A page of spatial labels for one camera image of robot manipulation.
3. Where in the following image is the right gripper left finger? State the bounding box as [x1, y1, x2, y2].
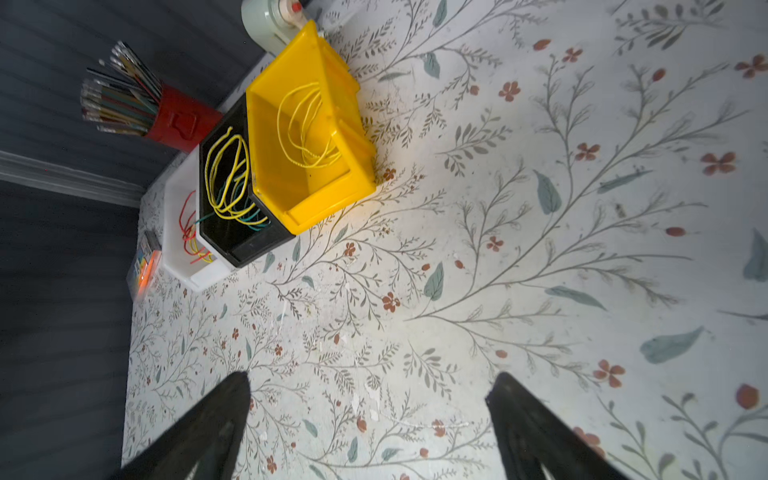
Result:
[111, 371, 250, 479]

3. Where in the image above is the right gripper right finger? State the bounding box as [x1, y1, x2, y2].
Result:
[486, 372, 625, 480]

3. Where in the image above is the black plastic bin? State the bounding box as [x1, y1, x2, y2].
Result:
[198, 97, 295, 268]

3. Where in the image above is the white plastic bin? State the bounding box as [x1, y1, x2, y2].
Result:
[162, 147, 235, 292]

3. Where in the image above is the yellow plastic bin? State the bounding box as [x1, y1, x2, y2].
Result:
[246, 21, 376, 235]

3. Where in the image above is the red pencil cup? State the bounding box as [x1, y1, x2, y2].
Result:
[145, 84, 223, 153]

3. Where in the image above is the bundle of pencils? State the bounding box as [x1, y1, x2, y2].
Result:
[80, 41, 164, 137]

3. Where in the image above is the pale green pencil sharpener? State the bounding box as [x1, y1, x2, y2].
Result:
[241, 0, 308, 56]

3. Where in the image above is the red cable coil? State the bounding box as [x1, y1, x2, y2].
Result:
[178, 190, 211, 265]

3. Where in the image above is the green cable coil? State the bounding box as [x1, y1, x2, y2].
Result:
[194, 203, 271, 232]

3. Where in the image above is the yellow cable in black bin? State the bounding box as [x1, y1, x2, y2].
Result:
[203, 125, 268, 222]

